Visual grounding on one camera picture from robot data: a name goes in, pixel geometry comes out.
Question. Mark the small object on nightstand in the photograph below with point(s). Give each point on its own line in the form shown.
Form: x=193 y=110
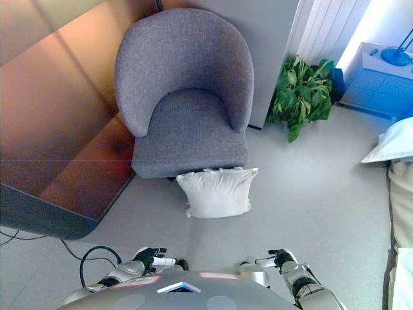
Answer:
x=373 y=52

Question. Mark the brown wooden desk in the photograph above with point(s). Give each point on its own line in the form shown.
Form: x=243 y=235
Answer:
x=55 y=129

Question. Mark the light blue bed pillow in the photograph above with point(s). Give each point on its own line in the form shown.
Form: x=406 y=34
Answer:
x=395 y=142

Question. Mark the blue desk lamp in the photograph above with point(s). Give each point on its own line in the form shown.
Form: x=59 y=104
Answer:
x=395 y=55

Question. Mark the white ribbed curtain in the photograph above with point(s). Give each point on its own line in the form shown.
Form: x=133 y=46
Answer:
x=326 y=29

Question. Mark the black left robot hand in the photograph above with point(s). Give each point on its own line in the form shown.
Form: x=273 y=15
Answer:
x=149 y=256

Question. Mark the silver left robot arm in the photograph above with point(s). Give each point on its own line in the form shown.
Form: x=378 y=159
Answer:
x=127 y=268

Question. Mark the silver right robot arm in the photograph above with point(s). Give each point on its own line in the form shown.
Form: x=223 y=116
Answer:
x=303 y=282

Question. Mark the green leafy houseplant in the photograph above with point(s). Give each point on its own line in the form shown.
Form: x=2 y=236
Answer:
x=303 y=93

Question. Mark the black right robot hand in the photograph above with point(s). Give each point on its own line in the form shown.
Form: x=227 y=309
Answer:
x=284 y=257

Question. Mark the grey robot torso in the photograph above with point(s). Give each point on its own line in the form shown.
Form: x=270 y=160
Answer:
x=180 y=295

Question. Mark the white square pillow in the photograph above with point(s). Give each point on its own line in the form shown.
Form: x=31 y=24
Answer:
x=216 y=193

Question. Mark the grey fabric armchair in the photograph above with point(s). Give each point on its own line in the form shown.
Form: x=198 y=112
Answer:
x=184 y=84

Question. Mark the dark plant pot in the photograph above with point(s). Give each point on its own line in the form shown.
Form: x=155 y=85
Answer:
x=337 y=85

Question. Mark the white drawer nightstand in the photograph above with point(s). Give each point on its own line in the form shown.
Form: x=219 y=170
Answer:
x=374 y=87

